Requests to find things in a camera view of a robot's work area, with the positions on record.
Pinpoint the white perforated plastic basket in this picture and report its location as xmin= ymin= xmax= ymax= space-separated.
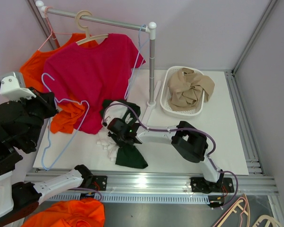
xmin=160 ymin=66 xmax=205 ymax=119

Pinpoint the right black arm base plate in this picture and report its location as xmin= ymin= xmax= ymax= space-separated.
xmin=190 ymin=177 xmax=235 ymax=194

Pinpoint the beige hanger on floor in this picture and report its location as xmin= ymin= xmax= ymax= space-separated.
xmin=252 ymin=215 xmax=283 ymax=227

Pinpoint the pink hanger on floor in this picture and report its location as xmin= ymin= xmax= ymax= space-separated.
xmin=213 ymin=194 xmax=251 ymax=227

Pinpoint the aluminium rail frame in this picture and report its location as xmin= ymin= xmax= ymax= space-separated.
xmin=21 ymin=171 xmax=280 ymax=196

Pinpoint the slotted grey cable duct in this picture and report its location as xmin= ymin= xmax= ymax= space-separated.
xmin=46 ymin=192 xmax=210 ymax=205

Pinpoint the light blue wire hanger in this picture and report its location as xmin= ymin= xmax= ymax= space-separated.
xmin=124 ymin=24 xmax=151 ymax=100
xmin=41 ymin=73 xmax=90 ymax=171

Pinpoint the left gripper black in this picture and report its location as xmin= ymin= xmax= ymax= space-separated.
xmin=14 ymin=85 xmax=60 ymax=148

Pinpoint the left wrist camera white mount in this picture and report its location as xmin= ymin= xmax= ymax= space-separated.
xmin=0 ymin=71 xmax=36 ymax=101

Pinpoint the pink wire hanger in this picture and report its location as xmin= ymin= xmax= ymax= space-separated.
xmin=38 ymin=6 xmax=61 ymax=51

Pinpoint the green and white t shirt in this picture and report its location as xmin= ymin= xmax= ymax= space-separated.
xmin=97 ymin=99 xmax=148 ymax=169

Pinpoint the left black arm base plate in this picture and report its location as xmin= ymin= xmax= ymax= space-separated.
xmin=68 ymin=175 xmax=108 ymax=192

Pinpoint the beige t shirt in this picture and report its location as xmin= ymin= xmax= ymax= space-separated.
xmin=169 ymin=68 xmax=215 ymax=111

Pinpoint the beige wooden hanger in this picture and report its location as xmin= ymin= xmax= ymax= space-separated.
xmin=75 ymin=10 xmax=109 ymax=45

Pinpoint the orange cloth pile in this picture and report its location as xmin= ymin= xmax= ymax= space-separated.
xmin=22 ymin=198 xmax=105 ymax=227

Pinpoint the orange t shirt on hanger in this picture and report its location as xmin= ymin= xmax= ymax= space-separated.
xmin=20 ymin=33 xmax=102 ymax=134

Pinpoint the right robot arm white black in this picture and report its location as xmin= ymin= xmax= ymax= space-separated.
xmin=106 ymin=118 xmax=224 ymax=192

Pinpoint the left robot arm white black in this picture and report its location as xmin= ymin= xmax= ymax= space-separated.
xmin=0 ymin=87 xmax=93 ymax=227

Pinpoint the magenta t shirt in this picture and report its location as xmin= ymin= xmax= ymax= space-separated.
xmin=43 ymin=33 xmax=147 ymax=135

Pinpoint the metal clothes rack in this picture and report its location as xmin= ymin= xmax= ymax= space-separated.
xmin=35 ymin=0 xmax=163 ymax=128

